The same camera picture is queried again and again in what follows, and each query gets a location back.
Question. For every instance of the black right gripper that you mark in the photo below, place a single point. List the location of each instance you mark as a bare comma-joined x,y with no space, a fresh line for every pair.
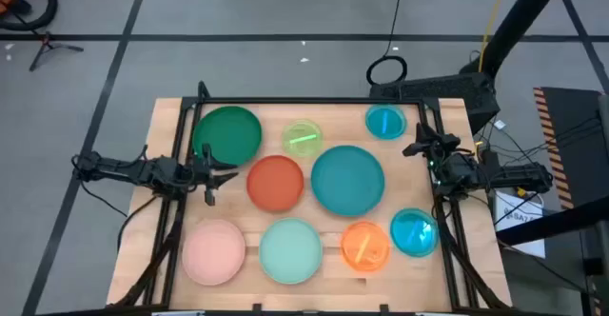
445,144

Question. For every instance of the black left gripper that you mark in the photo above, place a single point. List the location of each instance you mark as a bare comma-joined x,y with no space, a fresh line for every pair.
200,173

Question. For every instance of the translucent blue plate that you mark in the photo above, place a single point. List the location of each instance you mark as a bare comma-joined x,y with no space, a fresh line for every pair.
386,121
414,232

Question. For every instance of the red-orange plastic plate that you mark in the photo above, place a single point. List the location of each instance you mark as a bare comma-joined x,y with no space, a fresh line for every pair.
275,183

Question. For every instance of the pink plastic plate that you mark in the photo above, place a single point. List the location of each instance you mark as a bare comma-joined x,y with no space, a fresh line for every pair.
213,251

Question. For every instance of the large teal plastic plate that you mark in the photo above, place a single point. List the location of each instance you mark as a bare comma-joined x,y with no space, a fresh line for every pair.
347,180

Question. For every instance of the translucent lime green plate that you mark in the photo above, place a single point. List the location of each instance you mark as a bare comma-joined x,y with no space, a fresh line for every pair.
302,138

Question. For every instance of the mint green plastic plate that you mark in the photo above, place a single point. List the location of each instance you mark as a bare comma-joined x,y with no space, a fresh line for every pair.
290,250

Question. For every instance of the translucent orange plate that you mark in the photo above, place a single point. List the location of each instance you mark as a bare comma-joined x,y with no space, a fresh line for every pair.
365,246

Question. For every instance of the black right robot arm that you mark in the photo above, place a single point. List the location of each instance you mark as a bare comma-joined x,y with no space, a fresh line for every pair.
504,175

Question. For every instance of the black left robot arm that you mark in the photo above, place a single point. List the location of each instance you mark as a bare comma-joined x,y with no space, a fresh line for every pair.
123,169

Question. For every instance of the dark green plastic plate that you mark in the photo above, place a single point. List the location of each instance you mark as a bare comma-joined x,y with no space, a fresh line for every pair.
230,132

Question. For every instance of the black perforated box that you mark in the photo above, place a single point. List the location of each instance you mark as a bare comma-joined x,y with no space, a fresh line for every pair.
428,90

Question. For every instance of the yellow plug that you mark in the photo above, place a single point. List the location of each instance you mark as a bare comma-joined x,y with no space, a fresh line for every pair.
522,192

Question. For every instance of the white paper sign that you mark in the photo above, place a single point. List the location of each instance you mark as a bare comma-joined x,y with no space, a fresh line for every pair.
518,225

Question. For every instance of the black beam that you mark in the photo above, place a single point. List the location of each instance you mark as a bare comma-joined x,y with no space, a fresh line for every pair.
547,224

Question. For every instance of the thick black pole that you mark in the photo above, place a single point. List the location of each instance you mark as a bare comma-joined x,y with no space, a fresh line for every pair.
518,21

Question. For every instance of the hazard-striped black platform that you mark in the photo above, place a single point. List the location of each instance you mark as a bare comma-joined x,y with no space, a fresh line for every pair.
578,140

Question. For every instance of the black tripod stand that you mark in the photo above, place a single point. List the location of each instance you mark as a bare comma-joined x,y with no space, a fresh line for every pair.
46,48

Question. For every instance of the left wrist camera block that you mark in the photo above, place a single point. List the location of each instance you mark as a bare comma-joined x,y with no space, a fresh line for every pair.
210,197

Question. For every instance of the black metal table frame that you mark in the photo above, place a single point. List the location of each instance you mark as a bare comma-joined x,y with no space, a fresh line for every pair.
309,101

